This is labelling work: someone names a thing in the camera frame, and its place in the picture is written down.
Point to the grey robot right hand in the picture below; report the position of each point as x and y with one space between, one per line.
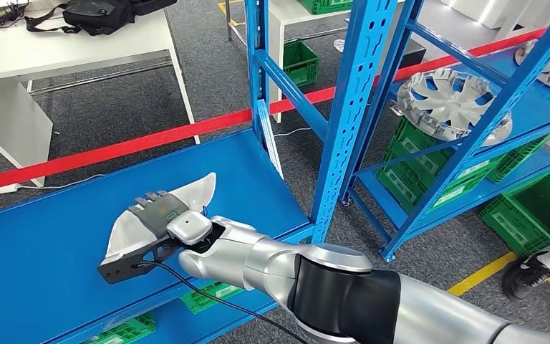
161 213

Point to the white curved body panel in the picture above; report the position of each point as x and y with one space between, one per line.
121 237

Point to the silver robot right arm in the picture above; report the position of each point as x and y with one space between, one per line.
256 256

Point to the blue metal shelf rack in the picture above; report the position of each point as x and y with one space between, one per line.
66 237
531 109

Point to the red barrier tape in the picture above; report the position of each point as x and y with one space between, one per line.
113 149

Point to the white ribbed strip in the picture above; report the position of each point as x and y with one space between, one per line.
270 142

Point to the white table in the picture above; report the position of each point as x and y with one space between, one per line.
66 47
294 12

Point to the black bag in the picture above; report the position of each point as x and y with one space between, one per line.
94 14

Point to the yellow floor tape square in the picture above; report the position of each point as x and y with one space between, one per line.
483 272

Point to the person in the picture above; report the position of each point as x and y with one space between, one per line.
524 277

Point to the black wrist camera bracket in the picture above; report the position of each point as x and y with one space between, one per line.
123 270

